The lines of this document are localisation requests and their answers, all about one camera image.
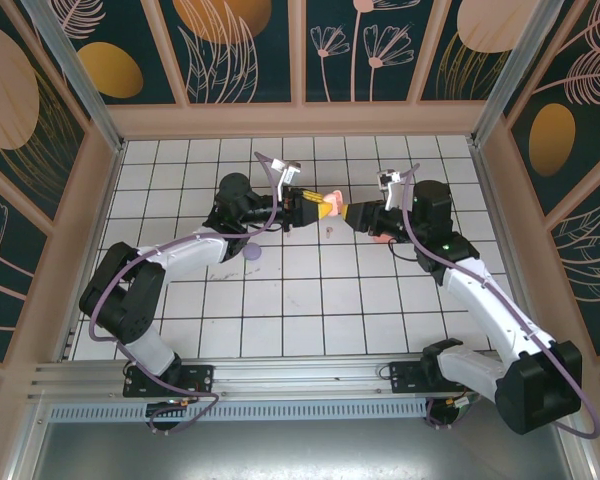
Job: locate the aluminium mounting rail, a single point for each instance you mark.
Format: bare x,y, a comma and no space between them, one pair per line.
300,375

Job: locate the aluminium frame post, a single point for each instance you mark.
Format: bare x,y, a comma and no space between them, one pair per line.
513,75
82,85

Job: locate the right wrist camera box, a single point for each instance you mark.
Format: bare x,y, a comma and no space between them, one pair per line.
394,192

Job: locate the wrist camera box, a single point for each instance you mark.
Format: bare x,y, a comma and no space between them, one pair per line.
290,175
394,192

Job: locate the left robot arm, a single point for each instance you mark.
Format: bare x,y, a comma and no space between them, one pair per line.
120,295

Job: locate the grey metal panel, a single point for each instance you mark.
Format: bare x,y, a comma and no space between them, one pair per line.
300,450

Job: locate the purple round earbud case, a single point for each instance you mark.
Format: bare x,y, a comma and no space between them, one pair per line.
253,252

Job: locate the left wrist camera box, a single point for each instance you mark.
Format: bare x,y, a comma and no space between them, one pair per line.
290,175

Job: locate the aluminium side rail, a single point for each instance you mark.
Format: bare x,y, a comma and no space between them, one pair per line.
492,200

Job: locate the coral square earbud case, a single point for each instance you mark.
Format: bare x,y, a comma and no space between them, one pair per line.
382,239

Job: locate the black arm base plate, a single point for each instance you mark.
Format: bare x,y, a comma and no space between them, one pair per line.
200,380
405,381

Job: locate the light pink round earbud case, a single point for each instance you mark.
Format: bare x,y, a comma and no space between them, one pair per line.
335,202

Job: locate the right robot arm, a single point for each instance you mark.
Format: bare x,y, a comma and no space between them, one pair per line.
485,300

